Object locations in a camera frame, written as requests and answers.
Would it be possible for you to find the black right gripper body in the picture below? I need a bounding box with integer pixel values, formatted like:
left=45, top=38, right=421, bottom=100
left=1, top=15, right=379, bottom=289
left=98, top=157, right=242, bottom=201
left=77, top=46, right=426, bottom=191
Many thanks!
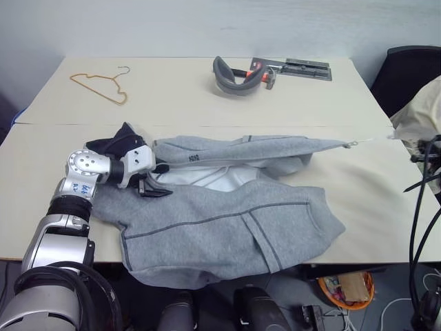
left=420, top=134, right=441, bottom=194

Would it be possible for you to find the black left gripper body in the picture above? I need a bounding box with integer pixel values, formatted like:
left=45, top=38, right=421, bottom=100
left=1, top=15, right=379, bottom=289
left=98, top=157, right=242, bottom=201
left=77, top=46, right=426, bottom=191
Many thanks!
left=136, top=171, right=156, bottom=198

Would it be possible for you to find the grey zip jacket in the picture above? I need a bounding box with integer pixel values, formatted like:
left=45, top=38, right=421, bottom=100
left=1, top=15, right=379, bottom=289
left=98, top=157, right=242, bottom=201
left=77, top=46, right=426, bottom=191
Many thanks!
left=83, top=121, right=360, bottom=291

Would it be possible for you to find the cream cloth bundle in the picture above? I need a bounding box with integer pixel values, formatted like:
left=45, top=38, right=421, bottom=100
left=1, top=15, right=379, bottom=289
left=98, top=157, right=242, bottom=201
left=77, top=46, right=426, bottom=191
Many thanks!
left=389, top=76, right=441, bottom=157

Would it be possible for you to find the black office chair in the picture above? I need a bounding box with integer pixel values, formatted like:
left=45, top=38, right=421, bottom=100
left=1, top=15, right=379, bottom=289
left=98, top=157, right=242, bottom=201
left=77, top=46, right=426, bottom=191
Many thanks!
left=369, top=46, right=441, bottom=119

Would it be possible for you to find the grey padded curved band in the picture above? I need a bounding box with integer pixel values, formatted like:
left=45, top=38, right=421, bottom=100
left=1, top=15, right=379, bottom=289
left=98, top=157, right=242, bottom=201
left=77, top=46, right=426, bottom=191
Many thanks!
left=212, top=54, right=265, bottom=97

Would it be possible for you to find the dark rounded shape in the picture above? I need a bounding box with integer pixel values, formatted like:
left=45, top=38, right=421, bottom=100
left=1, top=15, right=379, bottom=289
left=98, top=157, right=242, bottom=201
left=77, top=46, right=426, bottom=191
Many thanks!
left=161, top=291, right=196, bottom=331
left=233, top=285, right=291, bottom=331

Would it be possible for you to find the orange basket with clutter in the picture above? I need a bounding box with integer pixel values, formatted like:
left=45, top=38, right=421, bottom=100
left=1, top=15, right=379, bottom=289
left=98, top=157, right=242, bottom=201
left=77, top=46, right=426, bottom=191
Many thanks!
left=316, top=271, right=376, bottom=309

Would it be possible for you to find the black and red clamp tool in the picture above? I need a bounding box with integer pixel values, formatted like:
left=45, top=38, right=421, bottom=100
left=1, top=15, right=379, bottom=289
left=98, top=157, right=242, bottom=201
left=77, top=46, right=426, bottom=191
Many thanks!
left=250, top=57, right=334, bottom=83

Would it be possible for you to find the small black box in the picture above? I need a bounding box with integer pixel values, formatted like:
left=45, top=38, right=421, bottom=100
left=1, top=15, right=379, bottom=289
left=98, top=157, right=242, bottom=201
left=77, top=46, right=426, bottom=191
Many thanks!
left=300, top=304, right=327, bottom=331

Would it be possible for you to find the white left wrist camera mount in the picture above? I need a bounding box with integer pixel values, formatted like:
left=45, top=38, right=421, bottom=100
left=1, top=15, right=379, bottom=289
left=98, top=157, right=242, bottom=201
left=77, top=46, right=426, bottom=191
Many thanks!
left=116, top=144, right=157, bottom=189

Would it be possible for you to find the white zipper pull string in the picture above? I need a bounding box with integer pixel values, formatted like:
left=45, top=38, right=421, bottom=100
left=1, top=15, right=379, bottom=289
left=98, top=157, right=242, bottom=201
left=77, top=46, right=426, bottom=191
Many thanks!
left=353, top=134, right=397, bottom=146

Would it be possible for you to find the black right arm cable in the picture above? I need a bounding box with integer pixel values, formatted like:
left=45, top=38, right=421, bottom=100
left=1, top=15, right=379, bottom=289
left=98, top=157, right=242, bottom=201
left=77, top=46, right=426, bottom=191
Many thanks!
left=408, top=137, right=441, bottom=331

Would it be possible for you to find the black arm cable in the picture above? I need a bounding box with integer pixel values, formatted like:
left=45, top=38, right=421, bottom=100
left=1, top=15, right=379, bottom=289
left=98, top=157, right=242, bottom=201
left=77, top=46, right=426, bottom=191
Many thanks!
left=17, top=267, right=122, bottom=331
left=408, top=137, right=441, bottom=331

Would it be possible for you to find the gold wire clothes hanger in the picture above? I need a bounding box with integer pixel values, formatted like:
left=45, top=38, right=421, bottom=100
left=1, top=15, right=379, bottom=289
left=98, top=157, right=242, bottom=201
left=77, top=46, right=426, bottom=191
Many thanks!
left=70, top=66, right=132, bottom=106

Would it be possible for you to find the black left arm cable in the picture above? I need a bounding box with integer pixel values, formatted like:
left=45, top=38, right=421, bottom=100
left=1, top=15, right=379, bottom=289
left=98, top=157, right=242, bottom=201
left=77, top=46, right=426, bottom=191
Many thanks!
left=17, top=267, right=122, bottom=331

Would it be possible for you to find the white floor cable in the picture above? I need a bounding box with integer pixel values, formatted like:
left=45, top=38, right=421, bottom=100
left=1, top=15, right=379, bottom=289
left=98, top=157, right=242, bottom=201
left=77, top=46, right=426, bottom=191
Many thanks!
left=332, top=272, right=441, bottom=331

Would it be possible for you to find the hammer with red-black handle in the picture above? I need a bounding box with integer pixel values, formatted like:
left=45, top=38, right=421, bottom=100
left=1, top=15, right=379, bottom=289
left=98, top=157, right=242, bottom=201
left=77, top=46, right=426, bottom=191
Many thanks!
left=229, top=65, right=279, bottom=92

